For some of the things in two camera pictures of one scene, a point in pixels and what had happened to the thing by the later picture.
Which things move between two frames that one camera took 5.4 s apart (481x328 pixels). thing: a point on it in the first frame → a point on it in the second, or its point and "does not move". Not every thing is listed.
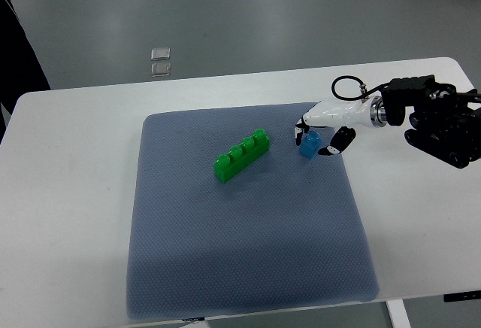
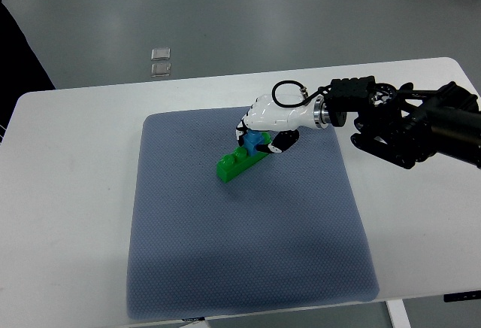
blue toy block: (310, 144) → (250, 139)
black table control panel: (461, 296) does not move
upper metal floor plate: (160, 54) does not move
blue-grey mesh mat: (285, 231) does not move
